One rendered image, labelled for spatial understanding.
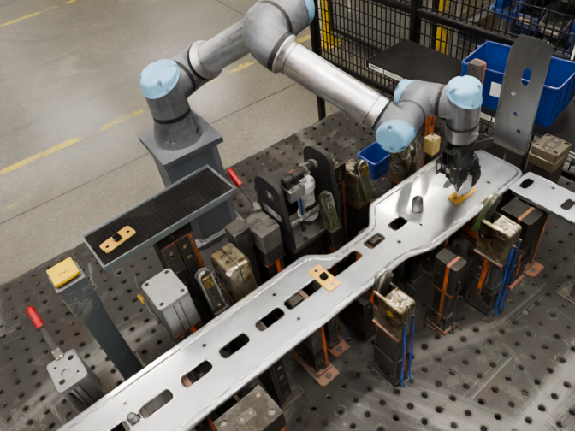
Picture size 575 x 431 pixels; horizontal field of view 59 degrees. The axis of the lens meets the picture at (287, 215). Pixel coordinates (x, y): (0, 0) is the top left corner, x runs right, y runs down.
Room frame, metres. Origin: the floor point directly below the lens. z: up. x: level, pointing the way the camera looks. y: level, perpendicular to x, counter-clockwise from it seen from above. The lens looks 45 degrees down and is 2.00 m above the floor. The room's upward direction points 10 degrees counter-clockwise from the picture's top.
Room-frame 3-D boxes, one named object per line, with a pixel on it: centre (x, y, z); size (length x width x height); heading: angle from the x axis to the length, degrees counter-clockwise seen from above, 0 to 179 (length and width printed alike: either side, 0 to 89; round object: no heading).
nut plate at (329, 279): (0.77, -0.06, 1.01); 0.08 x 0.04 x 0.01; 31
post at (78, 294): (0.80, 0.53, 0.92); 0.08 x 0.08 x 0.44; 32
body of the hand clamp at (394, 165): (1.15, -0.37, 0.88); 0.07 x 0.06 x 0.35; 32
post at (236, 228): (0.90, 0.13, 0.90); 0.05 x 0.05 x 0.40; 32
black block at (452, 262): (0.77, -0.38, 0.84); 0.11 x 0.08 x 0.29; 32
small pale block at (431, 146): (1.16, -0.46, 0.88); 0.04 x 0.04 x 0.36; 32
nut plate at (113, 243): (0.87, 0.41, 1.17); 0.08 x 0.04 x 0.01; 131
